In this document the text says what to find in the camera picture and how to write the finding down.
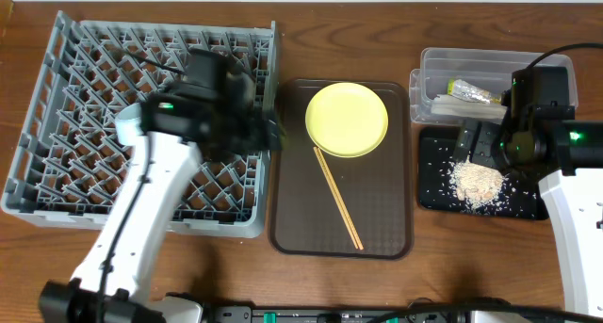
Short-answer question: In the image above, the green snack wrapper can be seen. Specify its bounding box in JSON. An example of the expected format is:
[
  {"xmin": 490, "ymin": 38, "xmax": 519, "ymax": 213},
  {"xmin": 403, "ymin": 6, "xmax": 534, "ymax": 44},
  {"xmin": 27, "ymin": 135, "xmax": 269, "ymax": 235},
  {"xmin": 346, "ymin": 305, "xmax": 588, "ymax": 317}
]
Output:
[{"xmin": 447, "ymin": 79, "xmax": 501, "ymax": 105}]

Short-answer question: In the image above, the light blue bowl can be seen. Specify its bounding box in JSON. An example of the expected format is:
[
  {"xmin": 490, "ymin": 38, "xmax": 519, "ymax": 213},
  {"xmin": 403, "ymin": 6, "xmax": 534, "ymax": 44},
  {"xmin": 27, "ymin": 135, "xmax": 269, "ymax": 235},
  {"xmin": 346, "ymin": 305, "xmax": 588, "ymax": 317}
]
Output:
[{"xmin": 115, "ymin": 104, "xmax": 142, "ymax": 146}]

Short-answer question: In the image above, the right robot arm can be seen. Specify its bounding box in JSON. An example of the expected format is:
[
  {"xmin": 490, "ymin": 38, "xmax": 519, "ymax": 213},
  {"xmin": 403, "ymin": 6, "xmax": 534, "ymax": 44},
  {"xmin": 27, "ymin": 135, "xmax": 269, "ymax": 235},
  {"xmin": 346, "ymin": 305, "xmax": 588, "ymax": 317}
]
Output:
[{"xmin": 453, "ymin": 65, "xmax": 602, "ymax": 317}]

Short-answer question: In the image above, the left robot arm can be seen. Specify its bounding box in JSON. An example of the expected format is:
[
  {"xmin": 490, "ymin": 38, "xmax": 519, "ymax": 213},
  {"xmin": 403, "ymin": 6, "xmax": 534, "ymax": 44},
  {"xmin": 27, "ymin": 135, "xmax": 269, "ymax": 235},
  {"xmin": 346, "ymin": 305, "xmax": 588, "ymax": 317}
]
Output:
[{"xmin": 38, "ymin": 49, "xmax": 284, "ymax": 322}]

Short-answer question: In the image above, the grey plastic dishwasher rack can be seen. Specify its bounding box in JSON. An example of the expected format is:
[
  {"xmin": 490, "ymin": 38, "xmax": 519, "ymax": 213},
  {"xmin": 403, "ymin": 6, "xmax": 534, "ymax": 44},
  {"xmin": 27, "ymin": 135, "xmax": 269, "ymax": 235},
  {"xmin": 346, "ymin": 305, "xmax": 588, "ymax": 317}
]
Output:
[{"xmin": 1, "ymin": 13, "xmax": 278, "ymax": 230}]

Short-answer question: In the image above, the food scraps pile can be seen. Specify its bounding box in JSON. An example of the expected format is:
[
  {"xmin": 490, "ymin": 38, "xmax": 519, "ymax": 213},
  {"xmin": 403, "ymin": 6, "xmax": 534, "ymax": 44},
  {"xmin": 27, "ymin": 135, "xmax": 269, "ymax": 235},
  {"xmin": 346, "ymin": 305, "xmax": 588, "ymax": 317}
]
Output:
[{"xmin": 448, "ymin": 161, "xmax": 506, "ymax": 210}]

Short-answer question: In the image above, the black tray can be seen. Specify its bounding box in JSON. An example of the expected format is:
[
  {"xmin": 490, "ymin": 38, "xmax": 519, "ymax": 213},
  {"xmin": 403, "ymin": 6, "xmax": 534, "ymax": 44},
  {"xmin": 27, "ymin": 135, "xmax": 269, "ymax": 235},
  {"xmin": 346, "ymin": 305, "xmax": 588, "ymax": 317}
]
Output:
[{"xmin": 418, "ymin": 126, "xmax": 548, "ymax": 220}]

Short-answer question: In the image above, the clear plastic bin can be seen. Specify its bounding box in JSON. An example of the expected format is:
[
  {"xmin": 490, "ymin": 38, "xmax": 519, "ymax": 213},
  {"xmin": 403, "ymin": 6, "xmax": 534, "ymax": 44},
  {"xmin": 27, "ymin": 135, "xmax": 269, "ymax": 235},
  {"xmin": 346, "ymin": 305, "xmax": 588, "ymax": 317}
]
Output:
[{"xmin": 408, "ymin": 47, "xmax": 579, "ymax": 126}]

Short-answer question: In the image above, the wooden chopstick left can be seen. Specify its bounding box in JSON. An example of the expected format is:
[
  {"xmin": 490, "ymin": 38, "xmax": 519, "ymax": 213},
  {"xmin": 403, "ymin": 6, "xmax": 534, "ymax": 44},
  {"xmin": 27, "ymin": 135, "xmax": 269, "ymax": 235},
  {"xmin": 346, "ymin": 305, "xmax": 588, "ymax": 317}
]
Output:
[{"xmin": 312, "ymin": 147, "xmax": 361, "ymax": 251}]

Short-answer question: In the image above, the yellow plate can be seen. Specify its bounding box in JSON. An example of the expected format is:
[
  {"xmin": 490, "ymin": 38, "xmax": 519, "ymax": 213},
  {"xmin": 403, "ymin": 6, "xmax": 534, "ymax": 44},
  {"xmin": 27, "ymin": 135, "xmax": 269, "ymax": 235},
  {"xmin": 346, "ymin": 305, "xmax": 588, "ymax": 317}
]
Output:
[{"xmin": 304, "ymin": 82, "xmax": 389, "ymax": 158}]

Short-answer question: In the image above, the brown serving tray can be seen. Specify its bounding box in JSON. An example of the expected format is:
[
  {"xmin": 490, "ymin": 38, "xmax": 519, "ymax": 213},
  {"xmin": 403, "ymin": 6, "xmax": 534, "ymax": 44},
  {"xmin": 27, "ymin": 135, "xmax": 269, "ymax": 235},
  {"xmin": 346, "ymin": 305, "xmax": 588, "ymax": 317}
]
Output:
[{"xmin": 269, "ymin": 79, "xmax": 414, "ymax": 260}]

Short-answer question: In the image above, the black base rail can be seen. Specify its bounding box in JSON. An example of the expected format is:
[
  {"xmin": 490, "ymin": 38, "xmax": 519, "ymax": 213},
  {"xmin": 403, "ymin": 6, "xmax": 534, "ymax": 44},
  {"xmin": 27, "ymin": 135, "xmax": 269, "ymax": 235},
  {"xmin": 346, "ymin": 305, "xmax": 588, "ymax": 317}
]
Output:
[{"xmin": 149, "ymin": 294, "xmax": 602, "ymax": 323}]

